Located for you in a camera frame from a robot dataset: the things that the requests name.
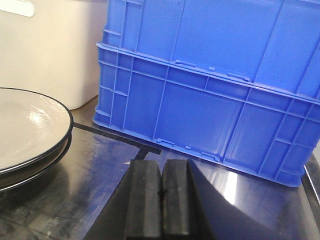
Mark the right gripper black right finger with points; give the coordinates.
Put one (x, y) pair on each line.
(194, 210)

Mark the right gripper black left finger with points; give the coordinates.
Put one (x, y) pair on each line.
(133, 211)

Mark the beige plate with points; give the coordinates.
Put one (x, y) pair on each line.
(32, 125)
(26, 172)

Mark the lower large blue crate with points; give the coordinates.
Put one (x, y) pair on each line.
(246, 128)

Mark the large blue crate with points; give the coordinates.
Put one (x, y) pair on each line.
(274, 43)
(246, 128)

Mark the cream plastic bin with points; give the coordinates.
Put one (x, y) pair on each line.
(49, 46)

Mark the upper large blue crate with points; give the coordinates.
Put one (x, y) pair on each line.
(274, 43)

